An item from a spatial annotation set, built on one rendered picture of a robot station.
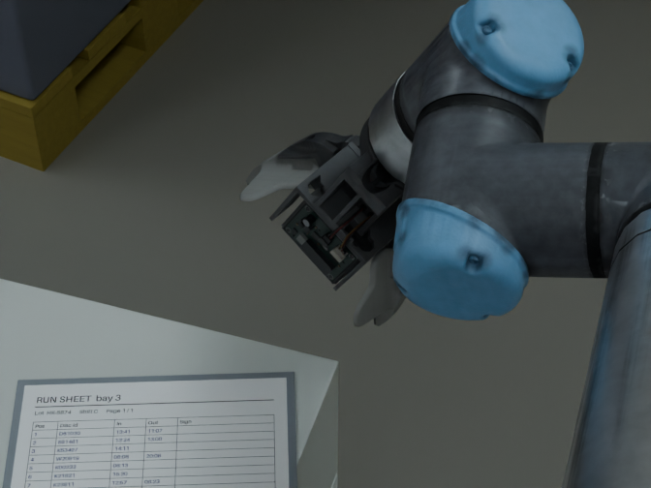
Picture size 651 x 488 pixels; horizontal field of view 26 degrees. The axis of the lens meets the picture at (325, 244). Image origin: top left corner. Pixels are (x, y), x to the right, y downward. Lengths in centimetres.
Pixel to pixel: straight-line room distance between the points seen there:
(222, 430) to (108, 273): 147
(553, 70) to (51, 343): 49
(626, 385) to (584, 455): 4
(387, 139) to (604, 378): 32
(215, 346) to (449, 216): 39
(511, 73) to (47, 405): 46
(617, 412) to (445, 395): 172
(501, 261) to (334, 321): 165
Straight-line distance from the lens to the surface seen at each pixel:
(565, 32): 83
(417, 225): 77
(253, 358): 109
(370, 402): 229
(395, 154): 89
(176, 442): 105
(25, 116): 263
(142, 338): 112
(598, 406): 60
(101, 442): 105
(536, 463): 224
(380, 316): 109
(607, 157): 77
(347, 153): 99
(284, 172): 105
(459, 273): 76
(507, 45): 80
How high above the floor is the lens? 181
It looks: 46 degrees down
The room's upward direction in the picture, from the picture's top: straight up
